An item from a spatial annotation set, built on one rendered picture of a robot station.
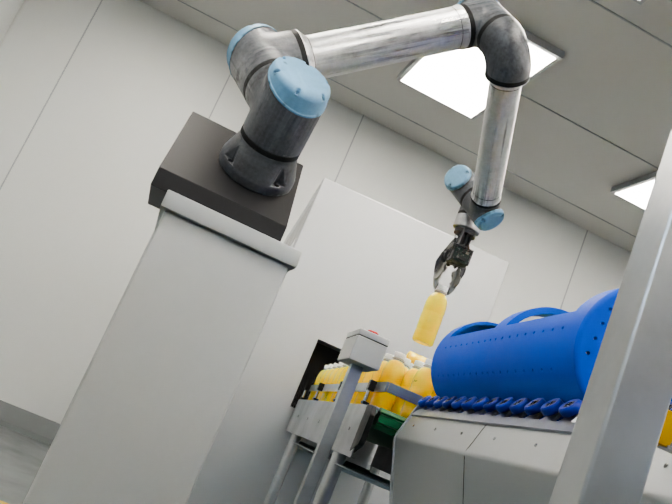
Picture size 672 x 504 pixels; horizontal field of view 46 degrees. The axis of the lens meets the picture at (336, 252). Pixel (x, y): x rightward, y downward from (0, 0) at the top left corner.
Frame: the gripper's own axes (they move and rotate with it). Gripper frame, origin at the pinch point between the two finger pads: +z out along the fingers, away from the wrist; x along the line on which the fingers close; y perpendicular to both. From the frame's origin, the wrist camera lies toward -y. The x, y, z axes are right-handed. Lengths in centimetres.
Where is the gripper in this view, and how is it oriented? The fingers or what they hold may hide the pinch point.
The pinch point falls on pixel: (442, 288)
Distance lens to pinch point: 256.3
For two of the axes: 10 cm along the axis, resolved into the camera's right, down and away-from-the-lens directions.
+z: -3.8, 9.0, -2.3
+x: 9.1, 4.1, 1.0
